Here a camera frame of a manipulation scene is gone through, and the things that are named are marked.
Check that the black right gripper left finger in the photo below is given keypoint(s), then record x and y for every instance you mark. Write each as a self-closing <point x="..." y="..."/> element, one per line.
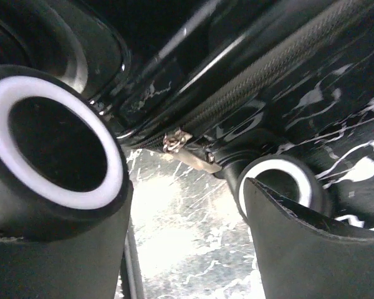
<point x="85" y="266"/>

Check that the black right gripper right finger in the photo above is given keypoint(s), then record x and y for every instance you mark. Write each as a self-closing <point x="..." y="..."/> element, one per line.
<point x="303" y="254"/>

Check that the metal zipper pull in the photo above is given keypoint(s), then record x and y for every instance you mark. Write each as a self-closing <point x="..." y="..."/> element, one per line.
<point x="174" y="143"/>

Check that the black white space suitcase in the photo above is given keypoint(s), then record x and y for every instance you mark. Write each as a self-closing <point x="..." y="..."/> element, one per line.
<point x="71" y="95"/>

